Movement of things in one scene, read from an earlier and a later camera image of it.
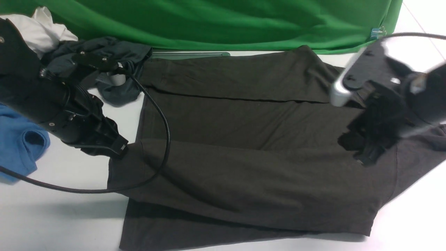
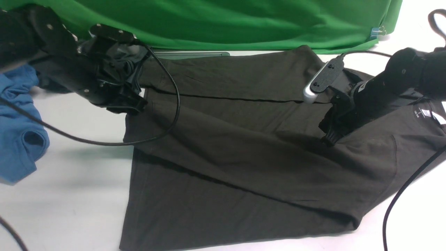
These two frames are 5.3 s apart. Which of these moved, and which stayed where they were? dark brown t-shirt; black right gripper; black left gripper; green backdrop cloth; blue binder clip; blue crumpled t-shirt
Moved: black right gripper; black left gripper
Stayed: dark brown t-shirt; green backdrop cloth; blue binder clip; blue crumpled t-shirt
